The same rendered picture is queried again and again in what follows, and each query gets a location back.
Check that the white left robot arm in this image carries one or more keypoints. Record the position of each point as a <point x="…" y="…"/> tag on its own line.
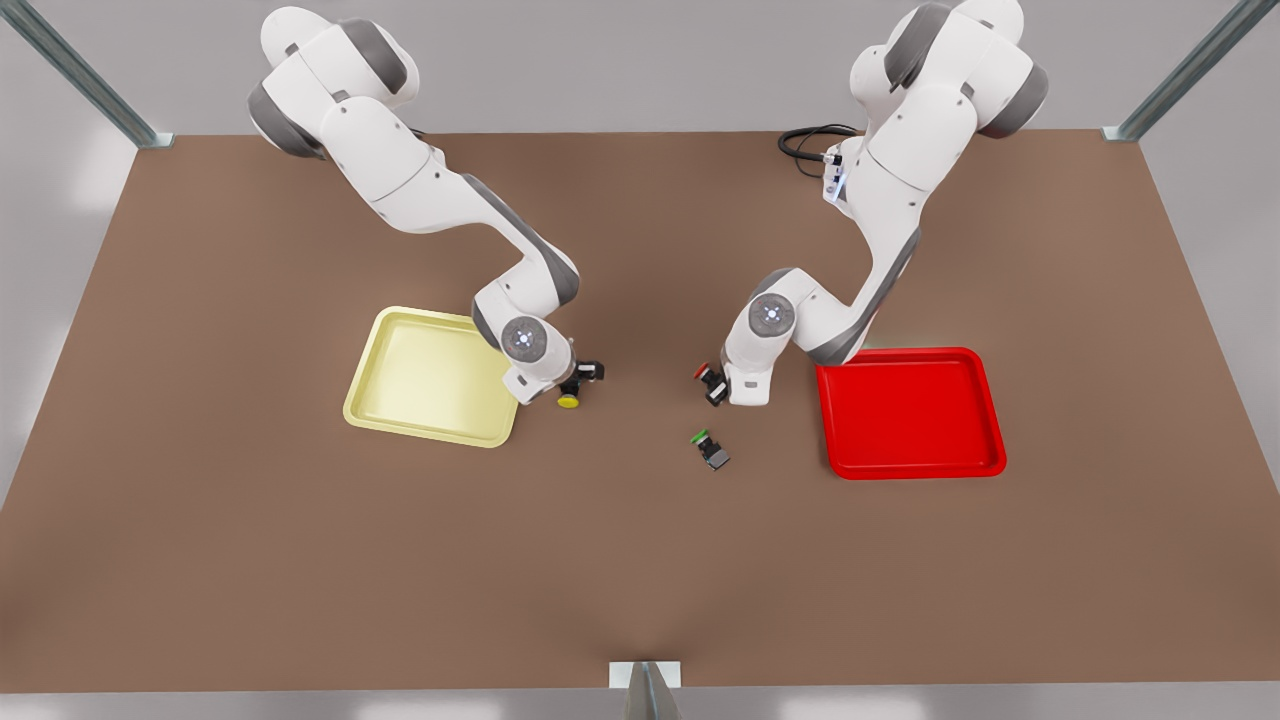
<point x="905" y="150"/>

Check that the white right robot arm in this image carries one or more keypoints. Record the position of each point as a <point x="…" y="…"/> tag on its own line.
<point x="400" y="170"/>

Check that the pale yellow tray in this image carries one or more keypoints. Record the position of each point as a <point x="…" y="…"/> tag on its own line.
<point x="425" y="380"/>

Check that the red tray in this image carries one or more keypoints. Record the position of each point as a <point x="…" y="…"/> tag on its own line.
<point x="905" y="415"/>

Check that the red push-button switch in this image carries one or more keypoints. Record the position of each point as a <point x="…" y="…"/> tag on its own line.
<point x="712" y="385"/>

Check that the yellow push-button switch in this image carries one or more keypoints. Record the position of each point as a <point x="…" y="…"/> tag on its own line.
<point x="569" y="400"/>

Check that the green push-button switch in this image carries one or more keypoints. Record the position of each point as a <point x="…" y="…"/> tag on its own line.
<point x="714" y="456"/>

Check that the silver frame post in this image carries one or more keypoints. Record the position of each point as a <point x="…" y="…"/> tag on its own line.
<point x="85" y="85"/>
<point x="648" y="690"/>
<point x="1185" y="75"/>

